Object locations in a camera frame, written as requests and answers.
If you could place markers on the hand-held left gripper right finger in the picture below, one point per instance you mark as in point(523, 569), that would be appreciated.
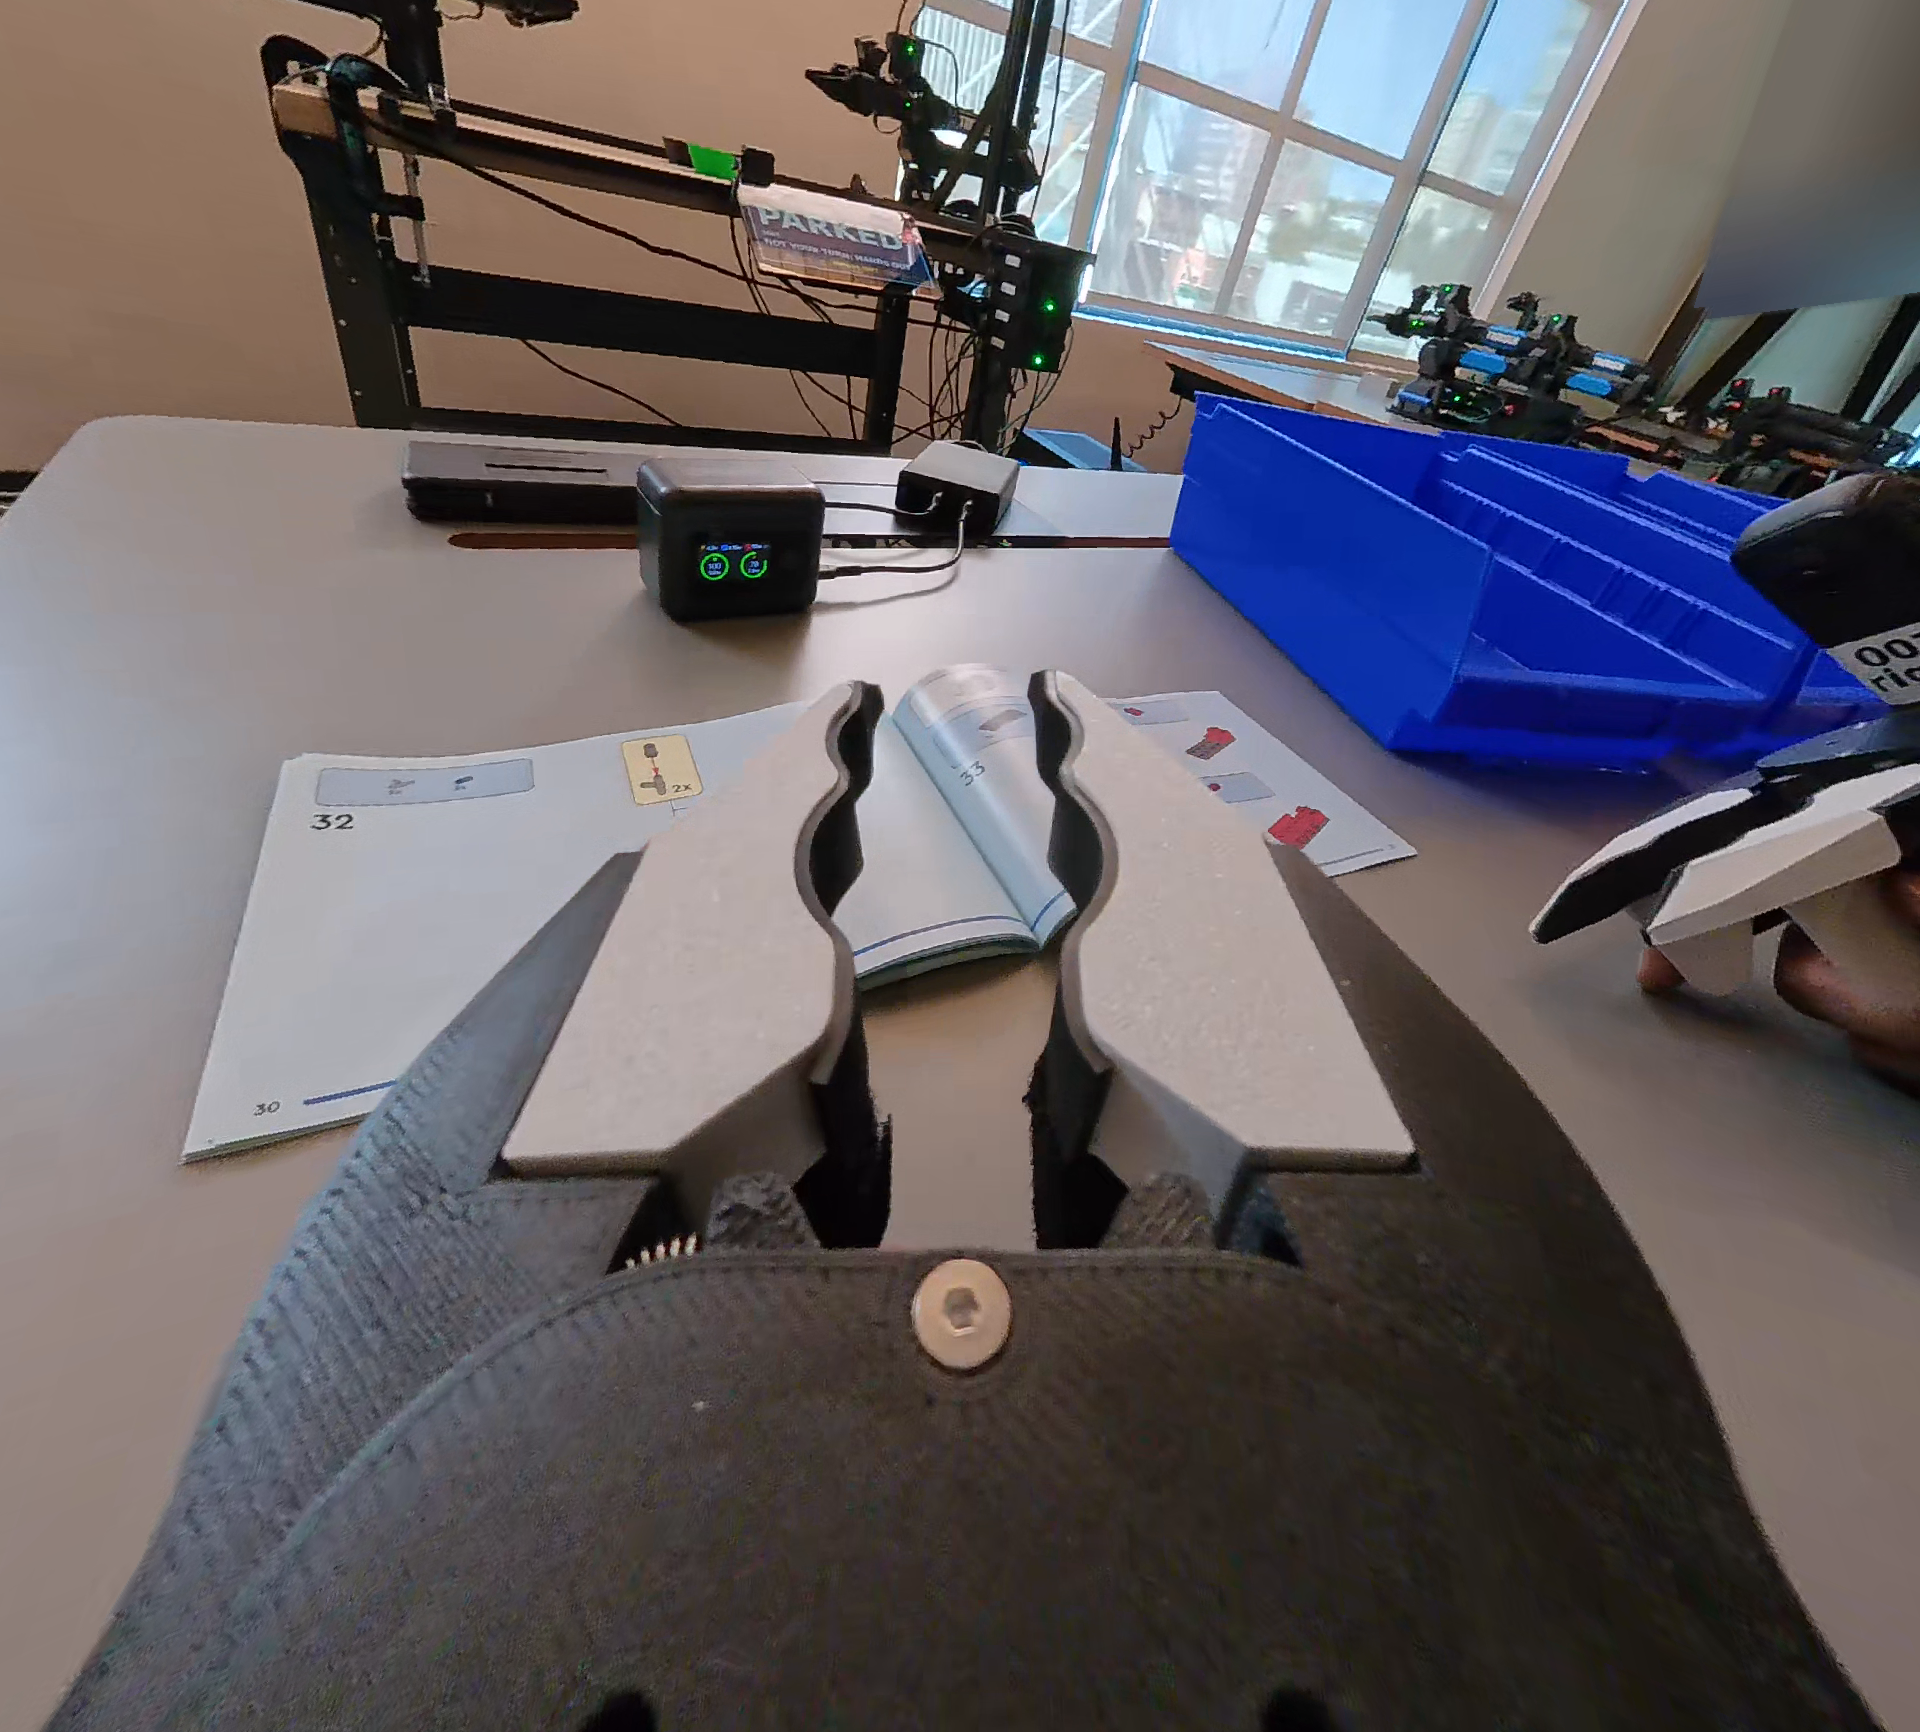
point(1230, 998)

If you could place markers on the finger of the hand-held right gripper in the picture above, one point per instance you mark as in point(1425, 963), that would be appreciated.
point(1771, 863)
point(1627, 863)

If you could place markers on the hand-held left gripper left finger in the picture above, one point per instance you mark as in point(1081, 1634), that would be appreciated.
point(676, 998)

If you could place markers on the blue plastic bin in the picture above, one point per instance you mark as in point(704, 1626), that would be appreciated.
point(1651, 518)
point(1322, 562)

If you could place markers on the brick building instruction booklet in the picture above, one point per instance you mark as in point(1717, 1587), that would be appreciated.
point(420, 922)

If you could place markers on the grey desk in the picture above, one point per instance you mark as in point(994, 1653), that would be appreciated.
point(225, 592)

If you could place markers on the person's right hand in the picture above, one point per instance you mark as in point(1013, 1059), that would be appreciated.
point(1868, 998)

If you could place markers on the row of background robot arms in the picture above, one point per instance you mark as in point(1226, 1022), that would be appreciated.
point(1479, 367)

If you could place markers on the black power station cube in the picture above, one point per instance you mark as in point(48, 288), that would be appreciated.
point(720, 518)

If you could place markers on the black flat docking device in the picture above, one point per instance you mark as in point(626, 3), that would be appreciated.
point(512, 481)

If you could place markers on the black power adapter box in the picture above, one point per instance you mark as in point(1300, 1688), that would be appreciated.
point(959, 471)

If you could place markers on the background table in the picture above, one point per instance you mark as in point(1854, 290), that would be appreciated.
point(1274, 382)

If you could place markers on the large paned window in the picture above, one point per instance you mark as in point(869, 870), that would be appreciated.
point(1350, 36)

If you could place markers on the blue and white sign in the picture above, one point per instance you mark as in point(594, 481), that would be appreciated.
point(825, 241)

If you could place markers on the black metal robot rig frame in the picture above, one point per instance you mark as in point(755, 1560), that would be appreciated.
point(601, 314)

